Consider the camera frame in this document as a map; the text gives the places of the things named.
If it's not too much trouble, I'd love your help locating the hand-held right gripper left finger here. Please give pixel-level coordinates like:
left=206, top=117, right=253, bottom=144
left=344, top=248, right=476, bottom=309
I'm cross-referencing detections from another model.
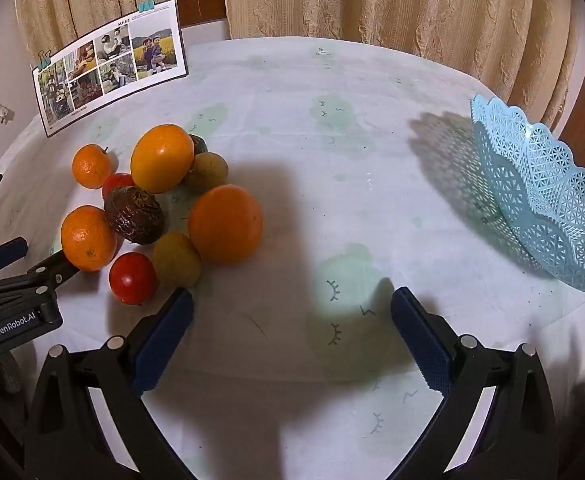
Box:
left=25, top=287, right=196, bottom=480

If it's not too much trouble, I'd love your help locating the beige embossed curtain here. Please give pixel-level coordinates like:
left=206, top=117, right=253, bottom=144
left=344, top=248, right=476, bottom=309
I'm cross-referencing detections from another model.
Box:
left=221, top=0, right=585, bottom=131
left=12, top=0, right=168, bottom=68

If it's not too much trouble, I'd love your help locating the light blue plastic lattice basket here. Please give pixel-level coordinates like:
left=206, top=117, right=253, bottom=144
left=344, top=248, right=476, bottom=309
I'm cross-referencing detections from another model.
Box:
left=470, top=94, right=585, bottom=296

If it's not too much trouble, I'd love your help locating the photo collage card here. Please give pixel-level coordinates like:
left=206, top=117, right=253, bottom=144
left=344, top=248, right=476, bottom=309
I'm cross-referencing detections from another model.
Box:
left=32, top=0, right=189, bottom=138

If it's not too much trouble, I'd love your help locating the yellow-green round fruit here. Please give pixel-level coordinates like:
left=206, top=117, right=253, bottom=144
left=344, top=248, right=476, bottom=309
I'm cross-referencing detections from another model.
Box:
left=185, top=152, right=229, bottom=195
left=152, top=231, right=202, bottom=288

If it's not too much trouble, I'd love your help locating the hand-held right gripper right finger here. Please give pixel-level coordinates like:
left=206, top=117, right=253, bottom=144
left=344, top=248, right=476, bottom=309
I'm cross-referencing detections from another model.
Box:
left=390, top=287, right=558, bottom=480

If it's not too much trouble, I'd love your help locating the dark purple passion fruit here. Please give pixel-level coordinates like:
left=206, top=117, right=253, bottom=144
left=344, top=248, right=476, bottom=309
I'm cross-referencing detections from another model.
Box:
left=104, top=186, right=166, bottom=246

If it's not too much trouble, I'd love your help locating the large orange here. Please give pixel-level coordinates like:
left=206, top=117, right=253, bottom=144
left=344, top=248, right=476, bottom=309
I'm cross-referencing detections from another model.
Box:
left=188, top=184, right=264, bottom=266
left=130, top=124, right=195, bottom=194

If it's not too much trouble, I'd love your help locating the small mandarin orange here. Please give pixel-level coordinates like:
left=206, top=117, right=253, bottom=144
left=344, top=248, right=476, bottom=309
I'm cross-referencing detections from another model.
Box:
left=72, top=144, right=113, bottom=190
left=61, top=205, right=118, bottom=272

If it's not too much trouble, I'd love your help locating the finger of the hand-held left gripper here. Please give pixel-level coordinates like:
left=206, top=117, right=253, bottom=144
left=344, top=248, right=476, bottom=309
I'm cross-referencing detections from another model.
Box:
left=0, top=237, right=29, bottom=281
left=0, top=249, right=81, bottom=307

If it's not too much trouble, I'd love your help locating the red tomato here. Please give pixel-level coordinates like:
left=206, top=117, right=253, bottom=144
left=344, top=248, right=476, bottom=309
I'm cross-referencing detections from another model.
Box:
left=109, top=252, right=159, bottom=306
left=102, top=172, right=136, bottom=201

